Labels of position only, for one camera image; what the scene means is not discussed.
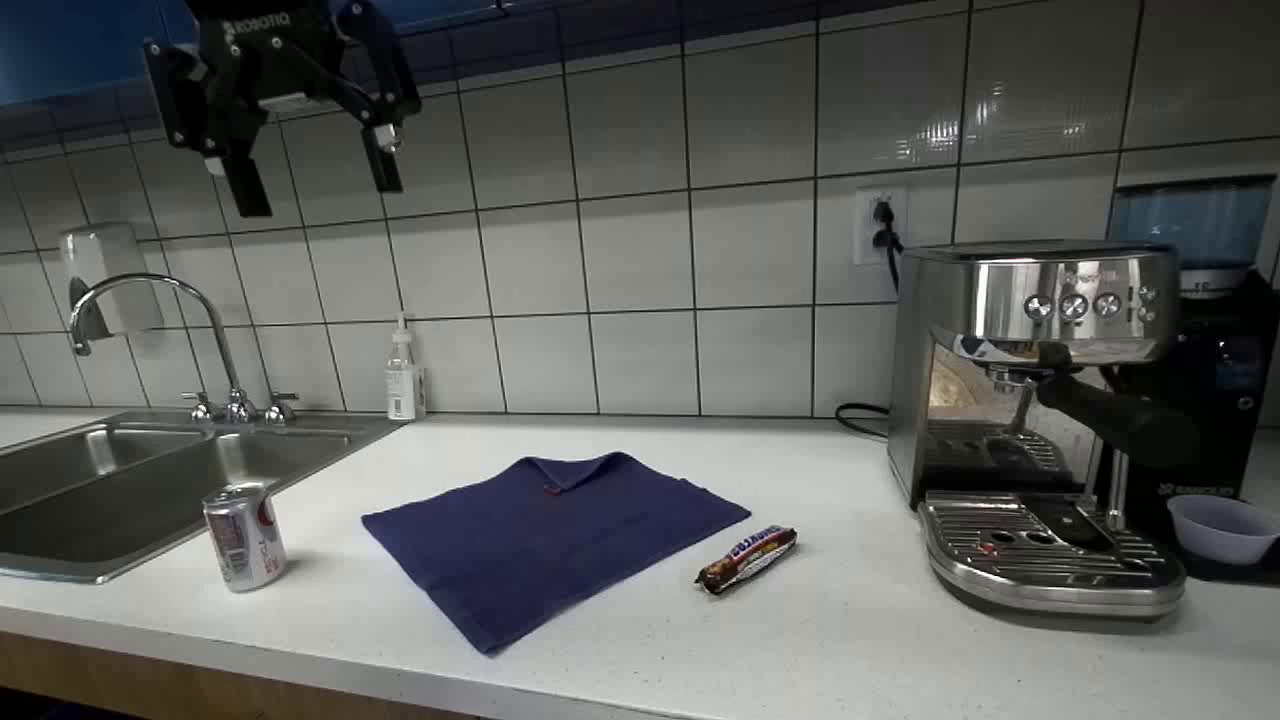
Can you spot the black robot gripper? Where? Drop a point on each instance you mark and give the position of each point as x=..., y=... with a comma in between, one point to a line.
x=213, y=93

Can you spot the dark blue towel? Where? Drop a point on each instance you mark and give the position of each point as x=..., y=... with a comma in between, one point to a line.
x=510, y=553

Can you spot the clear soap pump bottle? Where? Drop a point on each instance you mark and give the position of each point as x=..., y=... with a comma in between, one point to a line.
x=401, y=376

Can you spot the silver soda can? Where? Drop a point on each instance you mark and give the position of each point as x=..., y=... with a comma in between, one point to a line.
x=245, y=535

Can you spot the stainless steel sink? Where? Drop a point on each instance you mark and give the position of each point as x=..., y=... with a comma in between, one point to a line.
x=102, y=496

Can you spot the brown candy bar wrapper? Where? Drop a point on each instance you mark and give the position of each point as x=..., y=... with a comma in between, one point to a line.
x=750, y=557

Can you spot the stainless espresso machine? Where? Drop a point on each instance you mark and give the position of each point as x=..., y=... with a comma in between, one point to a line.
x=1007, y=433

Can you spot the black coffee grinder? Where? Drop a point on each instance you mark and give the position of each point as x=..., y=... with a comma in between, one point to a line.
x=1219, y=376

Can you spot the white plastic cup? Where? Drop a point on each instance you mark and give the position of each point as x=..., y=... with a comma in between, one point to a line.
x=1223, y=528

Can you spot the white wall outlet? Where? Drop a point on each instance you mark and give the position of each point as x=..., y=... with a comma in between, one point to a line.
x=879, y=221

